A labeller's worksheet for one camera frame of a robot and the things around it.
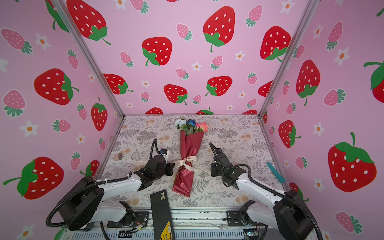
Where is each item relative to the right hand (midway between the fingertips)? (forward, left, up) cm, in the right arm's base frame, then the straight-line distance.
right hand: (211, 165), depth 87 cm
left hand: (-1, +22, 0) cm, 22 cm away
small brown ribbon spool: (+1, +61, -2) cm, 61 cm away
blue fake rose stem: (+33, +16, +1) cm, 37 cm away
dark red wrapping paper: (+14, +16, -1) cm, 21 cm away
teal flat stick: (+3, -40, -8) cm, 41 cm away
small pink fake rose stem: (+33, +12, -2) cm, 35 cm away
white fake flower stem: (+31, +25, +1) cm, 40 cm away
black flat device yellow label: (-28, +24, -4) cm, 37 cm away
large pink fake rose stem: (+32, +7, -2) cm, 33 cm away
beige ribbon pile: (-1, +17, +2) cm, 17 cm away
